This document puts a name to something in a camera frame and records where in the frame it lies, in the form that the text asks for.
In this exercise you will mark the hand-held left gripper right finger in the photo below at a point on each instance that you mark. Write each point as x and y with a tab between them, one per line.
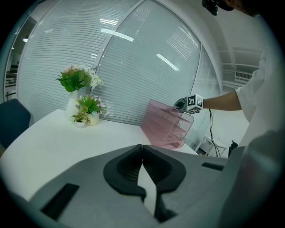
189	176

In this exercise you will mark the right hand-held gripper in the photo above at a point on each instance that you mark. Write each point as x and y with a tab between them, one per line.
193	102

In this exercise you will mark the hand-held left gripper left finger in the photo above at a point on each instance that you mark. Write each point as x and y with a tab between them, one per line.
89	178

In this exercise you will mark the pink mesh desk organizer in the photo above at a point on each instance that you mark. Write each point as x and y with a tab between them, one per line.
160	124

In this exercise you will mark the person's right forearm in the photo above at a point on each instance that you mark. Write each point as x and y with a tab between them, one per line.
222	102

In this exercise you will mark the white shelf unit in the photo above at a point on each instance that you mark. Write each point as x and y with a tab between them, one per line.
211	145

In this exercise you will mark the white air vent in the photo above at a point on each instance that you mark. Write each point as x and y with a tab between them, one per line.
243	75

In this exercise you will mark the small white pot leafy plant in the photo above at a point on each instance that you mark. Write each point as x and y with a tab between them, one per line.
80	121

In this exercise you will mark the person's white shirt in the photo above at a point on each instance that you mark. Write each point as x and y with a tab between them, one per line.
258	95

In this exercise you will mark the cream pot with flowering plant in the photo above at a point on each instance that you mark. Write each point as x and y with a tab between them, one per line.
92	111

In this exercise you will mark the white ribbed vase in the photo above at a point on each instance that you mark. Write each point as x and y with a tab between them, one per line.
71	107

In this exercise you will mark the white window blinds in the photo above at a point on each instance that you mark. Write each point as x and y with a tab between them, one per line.
124	66

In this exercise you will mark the dark blue chair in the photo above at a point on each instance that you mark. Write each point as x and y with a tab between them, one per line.
12	122

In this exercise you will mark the green and white flower bouquet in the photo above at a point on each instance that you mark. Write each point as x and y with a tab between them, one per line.
73	79

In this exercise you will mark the black head-worn camera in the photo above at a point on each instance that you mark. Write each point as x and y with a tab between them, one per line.
211	5

